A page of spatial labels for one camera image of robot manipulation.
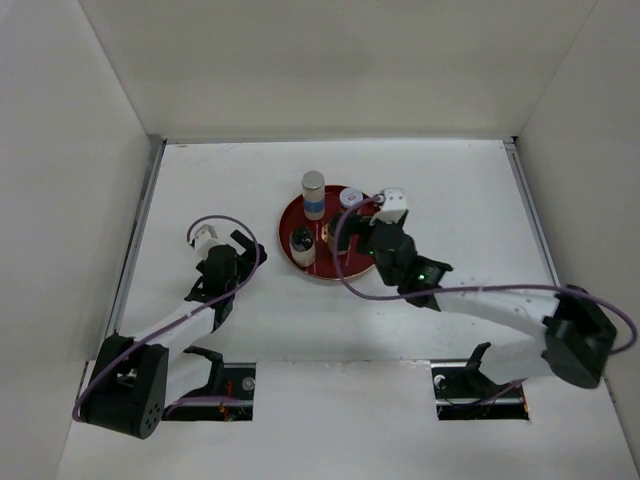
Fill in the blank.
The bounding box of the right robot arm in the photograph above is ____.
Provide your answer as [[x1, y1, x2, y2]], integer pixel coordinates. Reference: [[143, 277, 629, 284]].
[[367, 220, 617, 396]]

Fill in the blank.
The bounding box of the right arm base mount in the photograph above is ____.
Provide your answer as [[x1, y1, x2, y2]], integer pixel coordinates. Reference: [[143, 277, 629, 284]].
[[430, 342, 529, 421]]

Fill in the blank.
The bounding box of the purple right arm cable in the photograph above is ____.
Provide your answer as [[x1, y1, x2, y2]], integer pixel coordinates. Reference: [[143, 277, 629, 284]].
[[332, 194, 639, 401]]

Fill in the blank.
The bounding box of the white-lid short jar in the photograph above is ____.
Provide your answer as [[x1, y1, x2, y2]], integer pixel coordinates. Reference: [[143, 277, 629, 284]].
[[339, 187, 364, 210]]

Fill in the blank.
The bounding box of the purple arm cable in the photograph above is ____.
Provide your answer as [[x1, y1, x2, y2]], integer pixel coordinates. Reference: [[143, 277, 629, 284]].
[[72, 214, 269, 424], [332, 194, 639, 401]]

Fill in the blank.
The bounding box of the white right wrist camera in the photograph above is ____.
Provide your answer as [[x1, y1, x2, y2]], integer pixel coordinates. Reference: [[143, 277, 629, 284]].
[[373, 187, 408, 224]]

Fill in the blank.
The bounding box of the black-cap spice jar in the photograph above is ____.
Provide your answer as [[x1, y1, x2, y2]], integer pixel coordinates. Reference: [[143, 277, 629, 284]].
[[321, 213, 341, 251]]

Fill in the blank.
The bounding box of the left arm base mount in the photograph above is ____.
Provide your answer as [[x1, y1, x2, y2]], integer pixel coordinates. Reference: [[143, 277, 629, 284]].
[[163, 363, 257, 422]]

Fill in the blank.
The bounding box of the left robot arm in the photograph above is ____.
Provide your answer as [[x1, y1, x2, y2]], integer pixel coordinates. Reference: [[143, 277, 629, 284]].
[[72, 215, 268, 439]]

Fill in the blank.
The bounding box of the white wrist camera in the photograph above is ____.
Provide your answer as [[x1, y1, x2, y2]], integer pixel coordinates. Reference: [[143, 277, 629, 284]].
[[191, 224, 221, 259], [373, 187, 408, 224]]

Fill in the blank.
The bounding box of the tall silver-lid bead bottle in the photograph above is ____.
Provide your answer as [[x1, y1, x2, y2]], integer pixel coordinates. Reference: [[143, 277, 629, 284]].
[[301, 170, 325, 221]]

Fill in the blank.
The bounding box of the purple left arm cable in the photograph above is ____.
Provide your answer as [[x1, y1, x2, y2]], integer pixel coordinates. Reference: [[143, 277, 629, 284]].
[[72, 214, 269, 424]]

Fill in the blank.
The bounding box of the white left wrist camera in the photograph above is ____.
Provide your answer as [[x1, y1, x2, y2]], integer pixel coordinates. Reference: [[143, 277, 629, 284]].
[[191, 224, 221, 259]]

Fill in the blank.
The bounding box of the black-cap white jar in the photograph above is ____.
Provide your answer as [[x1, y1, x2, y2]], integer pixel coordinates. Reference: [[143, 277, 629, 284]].
[[289, 226, 316, 268]]

